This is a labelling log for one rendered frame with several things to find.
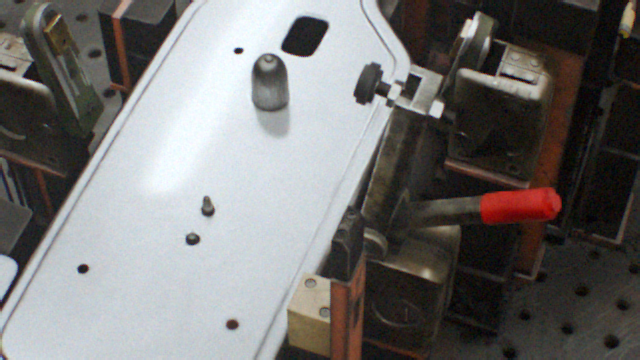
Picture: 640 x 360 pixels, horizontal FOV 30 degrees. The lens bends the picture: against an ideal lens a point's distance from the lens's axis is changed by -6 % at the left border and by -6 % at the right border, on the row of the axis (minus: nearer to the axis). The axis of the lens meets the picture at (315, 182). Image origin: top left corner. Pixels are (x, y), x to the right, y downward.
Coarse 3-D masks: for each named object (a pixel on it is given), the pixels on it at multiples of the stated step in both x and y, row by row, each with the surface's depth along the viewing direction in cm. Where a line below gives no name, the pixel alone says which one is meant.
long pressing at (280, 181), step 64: (256, 0) 111; (320, 0) 111; (192, 64) 107; (320, 64) 107; (384, 64) 107; (128, 128) 103; (192, 128) 103; (256, 128) 102; (320, 128) 102; (384, 128) 102; (128, 192) 99; (192, 192) 99; (256, 192) 99; (320, 192) 98; (64, 256) 95; (128, 256) 95; (192, 256) 95; (256, 256) 95; (320, 256) 94; (0, 320) 92; (64, 320) 91; (128, 320) 92; (192, 320) 92; (256, 320) 92
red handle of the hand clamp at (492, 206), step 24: (504, 192) 82; (528, 192) 81; (552, 192) 81; (408, 216) 87; (432, 216) 85; (456, 216) 84; (480, 216) 83; (504, 216) 82; (528, 216) 80; (552, 216) 80
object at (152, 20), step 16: (112, 0) 113; (128, 0) 113; (144, 0) 113; (160, 0) 113; (112, 16) 112; (128, 16) 112; (144, 16) 112; (160, 16) 112; (176, 16) 115; (112, 32) 114; (128, 32) 114; (144, 32) 113; (160, 32) 112; (112, 48) 116; (128, 48) 116; (144, 48) 115; (112, 64) 118; (128, 64) 117; (144, 64) 116; (112, 80) 120; (128, 80) 119
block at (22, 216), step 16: (0, 208) 100; (16, 208) 100; (0, 224) 99; (16, 224) 99; (32, 224) 100; (0, 240) 98; (16, 240) 98; (32, 240) 101; (16, 256) 99; (16, 272) 100; (0, 304) 103
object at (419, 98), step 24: (408, 72) 77; (432, 72) 77; (360, 96) 77; (384, 96) 78; (408, 96) 77; (432, 96) 76; (408, 120) 77; (432, 120) 77; (384, 144) 79; (408, 144) 78; (384, 168) 81; (408, 168) 80; (384, 192) 83; (384, 216) 86
